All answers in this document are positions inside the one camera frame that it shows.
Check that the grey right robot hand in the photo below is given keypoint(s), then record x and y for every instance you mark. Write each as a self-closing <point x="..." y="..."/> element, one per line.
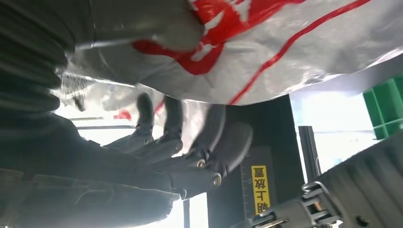
<point x="78" y="176"/>

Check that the black inbound scanning machine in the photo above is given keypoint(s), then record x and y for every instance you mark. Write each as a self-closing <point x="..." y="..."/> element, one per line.
<point x="277" y="132"/>

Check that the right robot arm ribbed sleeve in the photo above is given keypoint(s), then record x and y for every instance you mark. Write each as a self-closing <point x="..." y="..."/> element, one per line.
<point x="28" y="47"/>

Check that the robot arm ribbed sleeve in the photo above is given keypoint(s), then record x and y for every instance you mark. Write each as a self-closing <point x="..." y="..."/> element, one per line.
<point x="362" y="182"/>
<point x="28" y="47"/>

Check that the yellow label sticker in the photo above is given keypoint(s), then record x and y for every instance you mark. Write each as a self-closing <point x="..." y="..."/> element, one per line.
<point x="260" y="188"/>

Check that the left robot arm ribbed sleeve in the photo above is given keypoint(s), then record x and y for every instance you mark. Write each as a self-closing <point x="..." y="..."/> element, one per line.
<point x="362" y="182"/>

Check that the green plastic crate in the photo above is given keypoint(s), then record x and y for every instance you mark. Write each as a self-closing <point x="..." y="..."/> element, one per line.
<point x="385" y="107"/>

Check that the black upright post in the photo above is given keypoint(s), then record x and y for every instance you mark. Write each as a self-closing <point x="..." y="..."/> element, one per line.
<point x="310" y="154"/>

